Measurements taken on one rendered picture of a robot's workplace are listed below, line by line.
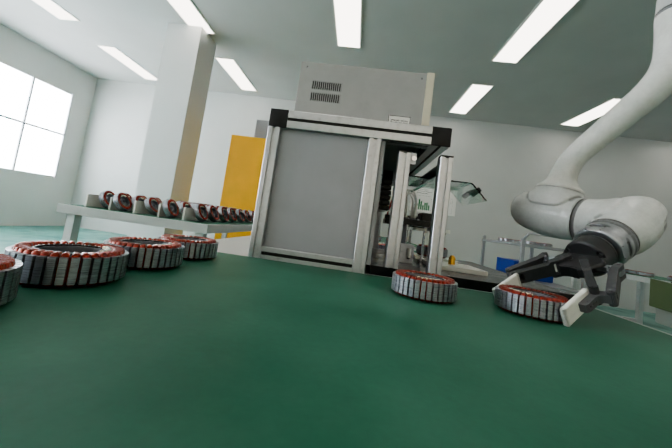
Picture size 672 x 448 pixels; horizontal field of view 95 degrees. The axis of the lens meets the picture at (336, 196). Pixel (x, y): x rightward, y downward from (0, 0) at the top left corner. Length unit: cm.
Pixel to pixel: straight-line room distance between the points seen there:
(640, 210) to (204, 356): 81
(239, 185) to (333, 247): 408
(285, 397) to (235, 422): 4
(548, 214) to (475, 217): 583
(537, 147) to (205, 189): 683
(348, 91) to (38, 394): 86
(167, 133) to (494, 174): 581
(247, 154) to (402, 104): 401
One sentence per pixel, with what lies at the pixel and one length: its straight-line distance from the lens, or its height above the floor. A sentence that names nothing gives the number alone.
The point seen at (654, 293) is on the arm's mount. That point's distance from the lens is 124.
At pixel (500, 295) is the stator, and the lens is 62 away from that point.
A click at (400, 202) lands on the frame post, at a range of 76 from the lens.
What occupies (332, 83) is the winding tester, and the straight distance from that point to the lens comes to 96.
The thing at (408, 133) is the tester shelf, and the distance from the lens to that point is 77.
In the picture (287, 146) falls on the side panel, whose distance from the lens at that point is 78.
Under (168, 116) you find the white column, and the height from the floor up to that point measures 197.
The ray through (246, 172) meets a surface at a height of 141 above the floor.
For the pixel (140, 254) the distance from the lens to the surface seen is 53.
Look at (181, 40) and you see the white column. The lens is 524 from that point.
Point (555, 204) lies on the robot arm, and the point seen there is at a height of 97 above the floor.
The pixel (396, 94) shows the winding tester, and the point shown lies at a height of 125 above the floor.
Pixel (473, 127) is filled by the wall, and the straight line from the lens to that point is 700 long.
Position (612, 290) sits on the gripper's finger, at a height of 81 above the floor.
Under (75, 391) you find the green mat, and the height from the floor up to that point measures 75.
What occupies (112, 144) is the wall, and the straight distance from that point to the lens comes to 836.
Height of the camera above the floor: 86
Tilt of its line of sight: 5 degrees up
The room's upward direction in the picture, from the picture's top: 8 degrees clockwise
